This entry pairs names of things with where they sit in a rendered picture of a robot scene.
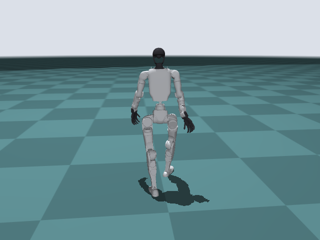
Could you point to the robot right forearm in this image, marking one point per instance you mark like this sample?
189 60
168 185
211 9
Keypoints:
181 105

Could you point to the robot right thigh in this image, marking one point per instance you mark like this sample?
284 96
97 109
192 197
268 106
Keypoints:
172 124

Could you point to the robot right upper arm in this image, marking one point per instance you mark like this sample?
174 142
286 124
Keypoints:
177 83

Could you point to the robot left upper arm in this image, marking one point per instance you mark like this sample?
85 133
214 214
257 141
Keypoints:
141 83

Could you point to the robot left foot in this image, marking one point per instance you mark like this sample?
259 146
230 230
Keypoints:
154 192

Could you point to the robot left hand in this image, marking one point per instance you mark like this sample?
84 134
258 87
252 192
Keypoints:
134 118

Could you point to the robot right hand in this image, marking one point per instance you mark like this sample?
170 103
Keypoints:
188 123

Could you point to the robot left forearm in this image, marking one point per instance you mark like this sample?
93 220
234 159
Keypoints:
135 102

